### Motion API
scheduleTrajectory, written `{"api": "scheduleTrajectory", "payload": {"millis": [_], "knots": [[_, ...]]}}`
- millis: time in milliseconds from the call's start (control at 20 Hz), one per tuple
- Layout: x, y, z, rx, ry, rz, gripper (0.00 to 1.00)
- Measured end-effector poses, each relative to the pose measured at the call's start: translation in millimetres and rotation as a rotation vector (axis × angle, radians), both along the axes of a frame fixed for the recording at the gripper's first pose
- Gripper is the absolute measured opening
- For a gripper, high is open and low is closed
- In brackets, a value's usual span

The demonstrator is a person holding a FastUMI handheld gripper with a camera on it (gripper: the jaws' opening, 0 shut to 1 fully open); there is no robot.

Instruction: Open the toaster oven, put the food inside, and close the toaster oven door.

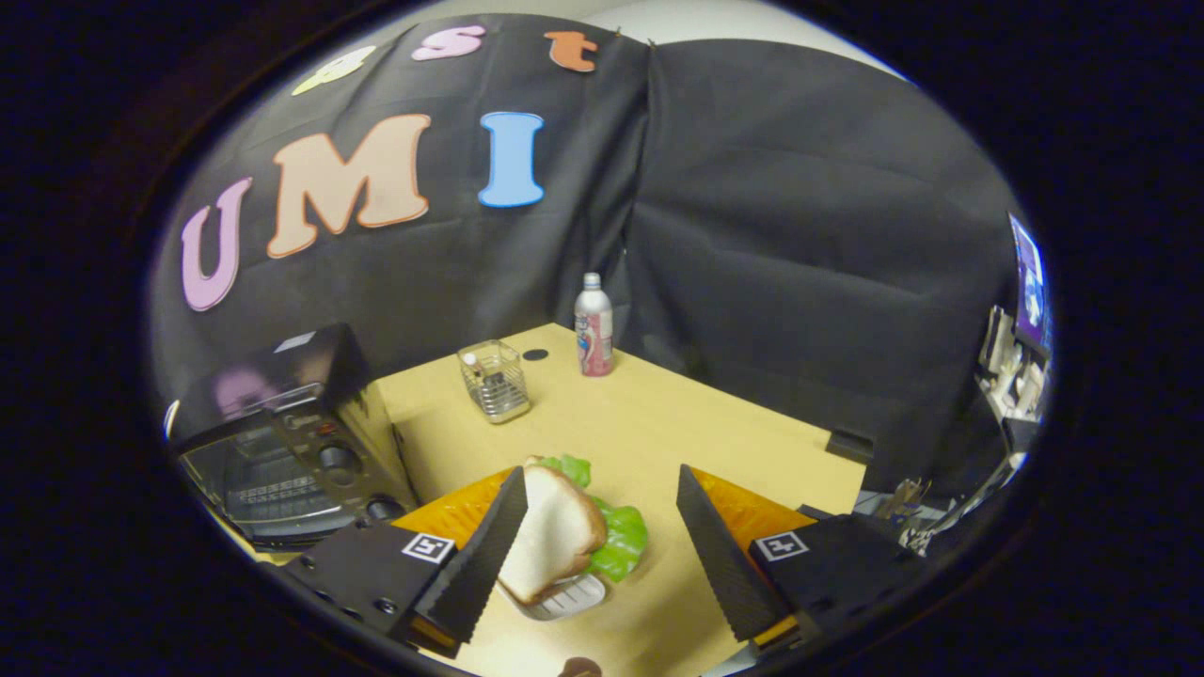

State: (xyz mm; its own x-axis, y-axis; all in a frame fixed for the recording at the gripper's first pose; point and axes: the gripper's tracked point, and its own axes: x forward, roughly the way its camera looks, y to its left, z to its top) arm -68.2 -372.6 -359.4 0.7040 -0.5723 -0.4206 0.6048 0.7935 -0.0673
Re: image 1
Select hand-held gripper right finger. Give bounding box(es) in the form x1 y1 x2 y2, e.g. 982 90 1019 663
675 464 927 654

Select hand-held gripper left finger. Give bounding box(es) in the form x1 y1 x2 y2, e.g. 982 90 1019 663
282 466 530 659

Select sandwich with lettuce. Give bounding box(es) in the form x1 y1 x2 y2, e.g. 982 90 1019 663
497 455 650 605

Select black toaster oven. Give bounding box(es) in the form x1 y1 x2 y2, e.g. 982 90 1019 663
169 324 420 553

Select white plastic dish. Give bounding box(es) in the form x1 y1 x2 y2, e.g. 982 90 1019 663
499 574 609 622

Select black table clamp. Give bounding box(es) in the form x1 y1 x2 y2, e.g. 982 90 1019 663
826 430 876 464

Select pink label drink bottle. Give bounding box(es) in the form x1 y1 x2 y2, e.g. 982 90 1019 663
575 273 614 378

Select computer monitor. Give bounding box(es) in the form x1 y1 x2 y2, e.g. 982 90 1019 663
1008 214 1051 354

